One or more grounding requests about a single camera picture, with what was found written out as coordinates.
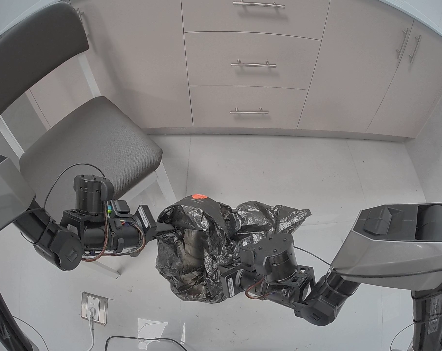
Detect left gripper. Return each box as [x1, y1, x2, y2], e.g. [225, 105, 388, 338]
[109, 205, 178, 258]

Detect white cable with plug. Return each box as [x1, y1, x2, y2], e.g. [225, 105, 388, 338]
[86, 306, 97, 351]

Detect black cable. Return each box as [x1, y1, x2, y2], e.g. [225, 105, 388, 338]
[44, 163, 107, 211]
[106, 336, 188, 351]
[391, 324, 416, 351]
[293, 246, 334, 267]
[13, 316, 42, 351]

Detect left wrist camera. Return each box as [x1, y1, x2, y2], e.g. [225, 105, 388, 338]
[109, 200, 132, 221]

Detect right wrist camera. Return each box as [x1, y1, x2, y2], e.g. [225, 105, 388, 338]
[240, 246, 259, 270]

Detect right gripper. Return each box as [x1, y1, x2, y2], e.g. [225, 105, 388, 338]
[221, 268, 267, 300]

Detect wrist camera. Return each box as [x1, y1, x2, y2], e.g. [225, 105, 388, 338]
[240, 246, 259, 270]
[109, 200, 132, 221]

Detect grey padded chair white legs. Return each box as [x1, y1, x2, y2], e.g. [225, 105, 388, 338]
[0, 1, 178, 279]

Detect black plastic bag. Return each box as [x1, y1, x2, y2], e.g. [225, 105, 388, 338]
[155, 194, 313, 304]

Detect beige cabinet with metal handles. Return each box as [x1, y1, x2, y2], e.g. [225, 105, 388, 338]
[0, 0, 442, 140]

